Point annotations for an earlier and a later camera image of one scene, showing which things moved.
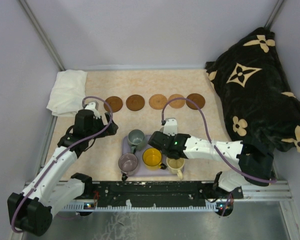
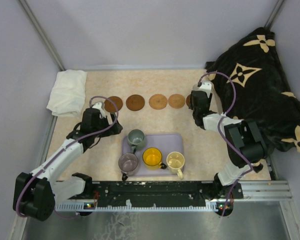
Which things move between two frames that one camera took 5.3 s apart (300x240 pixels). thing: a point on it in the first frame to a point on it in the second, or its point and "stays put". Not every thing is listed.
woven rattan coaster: [157, 101] stays put
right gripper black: [173, 136] to [191, 105]
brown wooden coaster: [135, 102] stays put
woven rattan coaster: [177, 103] stays put
